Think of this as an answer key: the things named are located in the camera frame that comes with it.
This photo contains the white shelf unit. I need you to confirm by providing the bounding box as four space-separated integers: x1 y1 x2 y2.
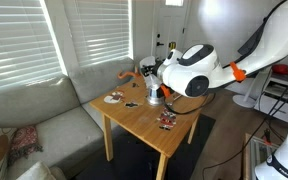
255 64 288 122

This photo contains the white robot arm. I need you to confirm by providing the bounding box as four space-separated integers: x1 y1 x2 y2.
140 0 288 97

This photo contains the orange plush squid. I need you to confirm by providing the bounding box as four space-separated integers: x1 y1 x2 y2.
117 66 141 79

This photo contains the silver metal cup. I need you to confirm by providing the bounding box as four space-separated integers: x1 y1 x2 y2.
146 85 165 106

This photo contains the wooden side table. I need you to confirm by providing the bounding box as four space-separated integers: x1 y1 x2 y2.
89 77 206 180

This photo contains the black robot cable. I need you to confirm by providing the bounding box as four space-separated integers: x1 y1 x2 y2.
163 66 288 180

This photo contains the red patterned cloth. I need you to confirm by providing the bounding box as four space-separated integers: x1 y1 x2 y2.
8 126 43 166

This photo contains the clear plastic cup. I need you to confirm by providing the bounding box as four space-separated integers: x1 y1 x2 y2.
144 74 162 90

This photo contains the white front door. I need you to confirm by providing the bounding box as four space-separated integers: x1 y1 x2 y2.
153 0 190 60

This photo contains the gray sofa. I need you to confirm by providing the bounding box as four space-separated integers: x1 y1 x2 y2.
0 58 134 180

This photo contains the dark floor rug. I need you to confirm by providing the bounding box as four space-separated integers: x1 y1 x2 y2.
72 114 216 180

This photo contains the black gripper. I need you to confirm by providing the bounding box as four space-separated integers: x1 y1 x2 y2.
140 56 165 79

